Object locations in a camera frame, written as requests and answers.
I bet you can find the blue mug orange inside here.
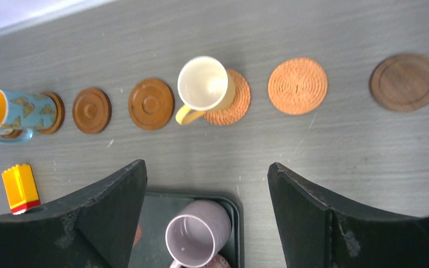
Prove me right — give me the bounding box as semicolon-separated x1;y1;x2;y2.
0;89;65;144

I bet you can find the black serving tray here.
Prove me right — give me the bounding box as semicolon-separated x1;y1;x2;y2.
128;190;245;267

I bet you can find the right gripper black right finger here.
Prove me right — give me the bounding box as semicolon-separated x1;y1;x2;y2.
268;162;429;267

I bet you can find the lilac mug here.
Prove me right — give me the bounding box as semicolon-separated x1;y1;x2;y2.
165;199;232;267

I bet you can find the dark brown wooden coaster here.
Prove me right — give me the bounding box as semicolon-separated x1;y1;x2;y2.
369;53;429;112

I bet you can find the woven rattan coaster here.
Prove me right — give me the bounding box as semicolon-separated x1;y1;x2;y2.
202;69;251;126
268;57;328;116

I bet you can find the cream mug yellow handle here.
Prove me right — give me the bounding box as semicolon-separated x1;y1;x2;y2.
175;56;236;125

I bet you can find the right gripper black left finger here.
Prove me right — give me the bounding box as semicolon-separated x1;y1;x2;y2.
0;160;147;267

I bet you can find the white mug pink handle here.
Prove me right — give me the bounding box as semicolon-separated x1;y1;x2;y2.
132;224;142;247

